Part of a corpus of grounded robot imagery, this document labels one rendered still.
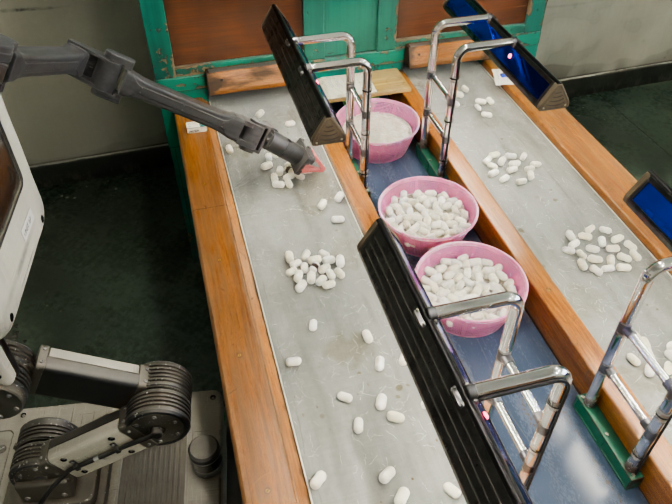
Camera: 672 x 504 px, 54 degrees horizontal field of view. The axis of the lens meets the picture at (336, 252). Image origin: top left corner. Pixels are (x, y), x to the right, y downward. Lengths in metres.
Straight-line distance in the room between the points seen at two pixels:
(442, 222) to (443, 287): 0.24
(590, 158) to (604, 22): 1.86
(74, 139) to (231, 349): 1.96
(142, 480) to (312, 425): 0.47
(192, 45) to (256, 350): 1.12
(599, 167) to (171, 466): 1.40
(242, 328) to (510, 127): 1.14
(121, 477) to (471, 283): 0.93
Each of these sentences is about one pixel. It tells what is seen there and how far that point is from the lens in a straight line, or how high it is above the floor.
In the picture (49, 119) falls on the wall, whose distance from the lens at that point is 3.18.
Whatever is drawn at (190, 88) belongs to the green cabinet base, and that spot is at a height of 0.80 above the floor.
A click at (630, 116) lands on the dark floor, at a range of 3.91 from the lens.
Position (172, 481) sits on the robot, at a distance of 1.63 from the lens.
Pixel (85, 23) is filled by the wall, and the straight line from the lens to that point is 2.98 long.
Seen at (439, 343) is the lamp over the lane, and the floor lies 1.11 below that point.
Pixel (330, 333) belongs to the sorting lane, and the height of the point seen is 0.74.
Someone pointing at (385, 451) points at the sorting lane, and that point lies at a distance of 1.32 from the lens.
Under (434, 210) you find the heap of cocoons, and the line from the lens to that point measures 1.82.
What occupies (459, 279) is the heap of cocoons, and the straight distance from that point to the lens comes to 1.63.
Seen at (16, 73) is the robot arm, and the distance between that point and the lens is 1.45.
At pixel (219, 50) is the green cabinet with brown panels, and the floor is 0.91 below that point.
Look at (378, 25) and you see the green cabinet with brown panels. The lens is 2.31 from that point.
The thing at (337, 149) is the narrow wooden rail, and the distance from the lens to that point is 1.98.
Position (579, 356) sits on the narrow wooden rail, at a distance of 1.51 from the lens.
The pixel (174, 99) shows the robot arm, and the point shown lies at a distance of 1.70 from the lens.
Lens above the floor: 1.88
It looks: 43 degrees down
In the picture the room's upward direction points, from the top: straight up
